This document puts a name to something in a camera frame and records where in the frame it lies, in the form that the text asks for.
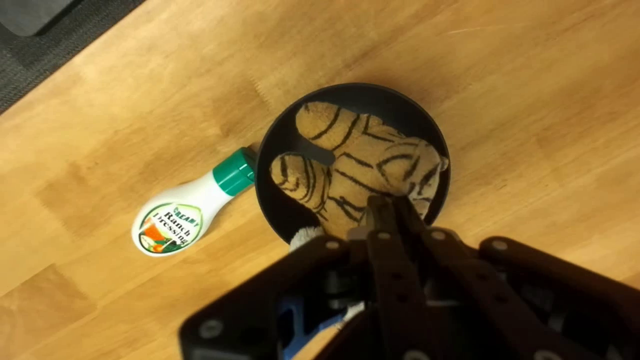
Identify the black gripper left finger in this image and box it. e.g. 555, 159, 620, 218
364, 194, 428, 360

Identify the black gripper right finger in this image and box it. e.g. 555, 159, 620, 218
391, 198, 583, 360

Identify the striped toy tiger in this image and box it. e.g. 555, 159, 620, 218
269, 98, 452, 243

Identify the black bowl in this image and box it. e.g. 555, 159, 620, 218
255, 80, 454, 246

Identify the white bottle green cap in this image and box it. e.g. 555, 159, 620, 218
130, 147, 259, 259

